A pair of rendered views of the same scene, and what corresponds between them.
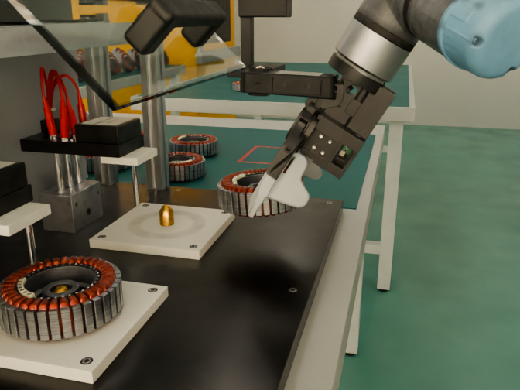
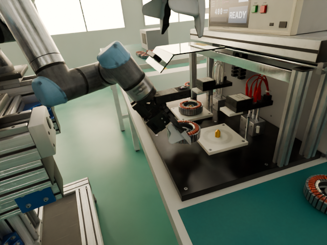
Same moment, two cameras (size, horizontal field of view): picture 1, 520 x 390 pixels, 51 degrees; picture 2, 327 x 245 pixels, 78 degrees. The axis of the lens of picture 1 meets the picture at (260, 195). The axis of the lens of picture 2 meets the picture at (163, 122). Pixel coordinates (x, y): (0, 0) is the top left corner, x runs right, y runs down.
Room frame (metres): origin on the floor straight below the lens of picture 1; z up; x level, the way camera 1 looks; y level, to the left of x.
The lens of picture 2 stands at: (1.14, -0.34, 1.19)
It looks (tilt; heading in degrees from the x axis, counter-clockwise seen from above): 28 degrees down; 151
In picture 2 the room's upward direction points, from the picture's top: 5 degrees counter-clockwise
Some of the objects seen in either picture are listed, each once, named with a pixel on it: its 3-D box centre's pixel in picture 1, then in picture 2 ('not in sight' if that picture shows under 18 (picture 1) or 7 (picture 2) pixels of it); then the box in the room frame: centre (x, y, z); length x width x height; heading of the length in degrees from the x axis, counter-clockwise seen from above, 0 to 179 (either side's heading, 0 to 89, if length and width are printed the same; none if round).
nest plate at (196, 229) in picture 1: (167, 227); (217, 137); (0.69, 0.13, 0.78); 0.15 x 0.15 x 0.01; 75
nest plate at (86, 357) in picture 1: (64, 317); (190, 112); (0.46, 0.19, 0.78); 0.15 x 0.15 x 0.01; 75
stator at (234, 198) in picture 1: (261, 190); (183, 131); (0.66, 0.00, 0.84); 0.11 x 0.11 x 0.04
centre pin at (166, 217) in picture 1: (166, 214); (217, 132); (0.69, 0.13, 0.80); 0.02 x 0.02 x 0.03
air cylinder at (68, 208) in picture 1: (72, 204); (251, 124); (0.73, 0.27, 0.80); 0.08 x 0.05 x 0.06; 165
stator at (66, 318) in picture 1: (61, 295); (190, 107); (0.46, 0.19, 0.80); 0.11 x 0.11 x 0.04
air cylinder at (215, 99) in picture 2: not in sight; (218, 102); (0.49, 0.33, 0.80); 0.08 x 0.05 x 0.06; 165
